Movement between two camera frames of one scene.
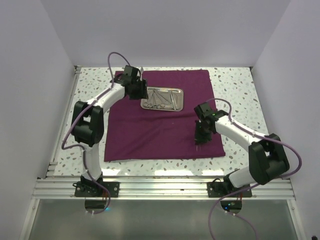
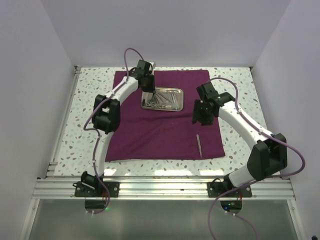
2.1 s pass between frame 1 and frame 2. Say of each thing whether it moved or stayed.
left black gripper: moved
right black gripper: moved
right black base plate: stayed
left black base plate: stayed
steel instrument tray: stayed
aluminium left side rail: stayed
